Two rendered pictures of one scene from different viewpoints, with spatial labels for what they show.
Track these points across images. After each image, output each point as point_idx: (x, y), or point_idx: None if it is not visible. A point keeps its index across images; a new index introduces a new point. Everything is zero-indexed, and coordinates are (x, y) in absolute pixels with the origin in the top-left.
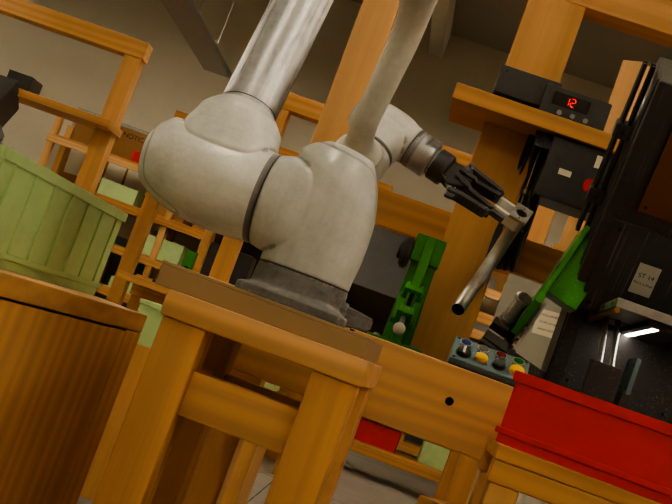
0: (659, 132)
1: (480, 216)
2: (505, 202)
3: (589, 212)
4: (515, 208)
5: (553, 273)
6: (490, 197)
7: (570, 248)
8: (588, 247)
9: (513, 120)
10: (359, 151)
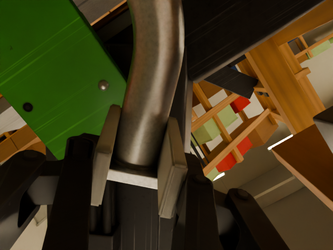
0: None
1: (15, 156)
2: (159, 194)
3: (323, 121)
4: (132, 183)
5: (6, 99)
6: (181, 211)
7: (47, 146)
8: (54, 156)
9: None
10: None
